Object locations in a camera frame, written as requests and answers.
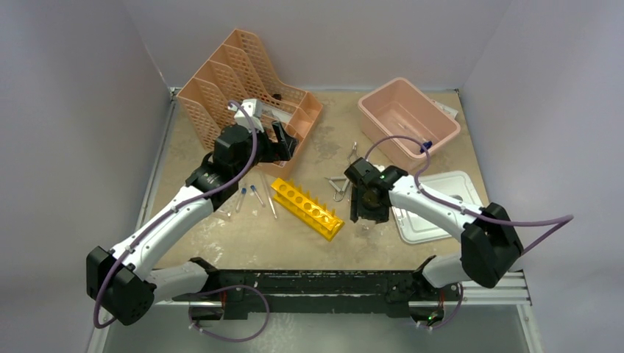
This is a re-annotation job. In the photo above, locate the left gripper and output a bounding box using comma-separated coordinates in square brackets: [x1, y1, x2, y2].
[233, 121, 297, 179]

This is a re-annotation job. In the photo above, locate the blue cap glass flask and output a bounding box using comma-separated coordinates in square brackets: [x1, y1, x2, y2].
[421, 140, 433, 153]

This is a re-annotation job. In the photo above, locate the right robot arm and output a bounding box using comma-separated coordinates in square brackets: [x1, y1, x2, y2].
[344, 158, 524, 299]

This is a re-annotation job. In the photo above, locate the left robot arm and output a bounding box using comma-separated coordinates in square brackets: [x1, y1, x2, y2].
[86, 121, 300, 329]

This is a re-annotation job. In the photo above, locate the plastic bag with ruler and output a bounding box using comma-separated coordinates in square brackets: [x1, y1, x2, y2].
[263, 105, 293, 124]

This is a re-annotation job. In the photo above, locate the yellow test tube rack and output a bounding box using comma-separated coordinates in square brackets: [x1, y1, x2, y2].
[271, 178, 345, 242]

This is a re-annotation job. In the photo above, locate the blue cap test tube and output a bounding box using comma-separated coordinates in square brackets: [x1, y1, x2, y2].
[235, 188, 247, 213]
[250, 185, 266, 207]

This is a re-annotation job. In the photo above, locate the white bin lid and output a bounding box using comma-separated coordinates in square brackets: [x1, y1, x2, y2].
[389, 171, 483, 244]

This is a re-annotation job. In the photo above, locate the pink mesh file organizer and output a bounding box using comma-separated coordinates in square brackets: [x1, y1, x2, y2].
[177, 29, 323, 179]

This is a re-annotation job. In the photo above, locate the clear plastic tube tray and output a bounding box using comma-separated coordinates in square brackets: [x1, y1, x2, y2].
[213, 208, 233, 220]

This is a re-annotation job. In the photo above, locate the pink plastic bin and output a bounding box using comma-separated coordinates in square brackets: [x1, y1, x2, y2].
[358, 77, 461, 155]

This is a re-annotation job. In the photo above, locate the white label card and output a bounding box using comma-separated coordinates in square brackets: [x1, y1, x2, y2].
[433, 100, 458, 119]

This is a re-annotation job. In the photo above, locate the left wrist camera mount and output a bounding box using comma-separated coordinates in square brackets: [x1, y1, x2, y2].
[228, 99, 264, 132]

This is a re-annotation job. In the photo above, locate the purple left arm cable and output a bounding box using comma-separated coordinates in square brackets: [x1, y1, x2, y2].
[92, 99, 258, 329]

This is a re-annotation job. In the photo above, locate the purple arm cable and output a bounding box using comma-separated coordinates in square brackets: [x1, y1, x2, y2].
[92, 99, 258, 329]
[363, 135, 575, 259]

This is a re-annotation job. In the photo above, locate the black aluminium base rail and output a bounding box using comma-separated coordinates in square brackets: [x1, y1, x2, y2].
[149, 257, 530, 325]

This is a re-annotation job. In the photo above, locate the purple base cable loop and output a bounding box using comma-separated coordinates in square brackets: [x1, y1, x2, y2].
[188, 284, 271, 343]

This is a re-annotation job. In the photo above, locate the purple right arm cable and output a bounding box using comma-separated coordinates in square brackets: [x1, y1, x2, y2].
[363, 135, 575, 259]

